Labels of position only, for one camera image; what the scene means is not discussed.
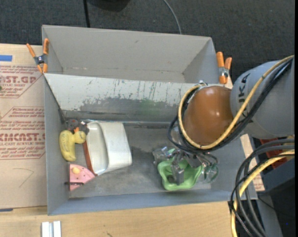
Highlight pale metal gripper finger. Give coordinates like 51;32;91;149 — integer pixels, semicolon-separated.
153;154;174;161
152;147;175;155

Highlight clear glass cup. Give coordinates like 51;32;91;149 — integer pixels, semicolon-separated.
202;161;219;184

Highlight white plastic tub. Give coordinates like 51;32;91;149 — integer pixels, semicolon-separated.
85;121;133;176

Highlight red-brown flat block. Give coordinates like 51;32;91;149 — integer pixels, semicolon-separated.
82;141;98;177

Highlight pink toy cake slice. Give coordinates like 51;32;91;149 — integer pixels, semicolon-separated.
69;163;96;192

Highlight yellow toy duck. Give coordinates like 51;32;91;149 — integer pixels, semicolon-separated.
59;129;87;162

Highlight grey metal bin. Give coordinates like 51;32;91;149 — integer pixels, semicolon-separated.
41;25;259;216

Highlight brown cardboard board, red print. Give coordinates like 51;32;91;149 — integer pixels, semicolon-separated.
0;42;49;210

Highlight green wavy ring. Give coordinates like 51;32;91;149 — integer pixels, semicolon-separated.
157;149;204;191

